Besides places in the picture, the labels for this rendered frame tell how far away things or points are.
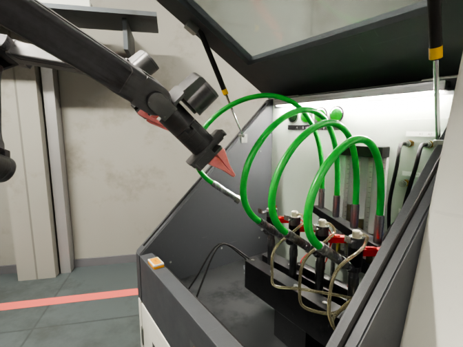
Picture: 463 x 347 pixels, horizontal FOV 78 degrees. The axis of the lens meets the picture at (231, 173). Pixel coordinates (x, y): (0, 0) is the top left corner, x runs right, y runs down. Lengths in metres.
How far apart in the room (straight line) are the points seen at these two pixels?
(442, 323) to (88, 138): 2.82
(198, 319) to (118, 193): 2.43
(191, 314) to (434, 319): 0.43
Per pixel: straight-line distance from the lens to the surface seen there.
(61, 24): 0.53
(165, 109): 0.57
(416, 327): 0.59
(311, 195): 0.48
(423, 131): 0.84
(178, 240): 1.00
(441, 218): 0.56
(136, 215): 3.04
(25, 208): 3.05
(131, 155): 2.93
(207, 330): 0.64
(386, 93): 0.85
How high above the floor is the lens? 1.34
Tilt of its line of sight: 9 degrees down
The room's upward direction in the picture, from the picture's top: straight up
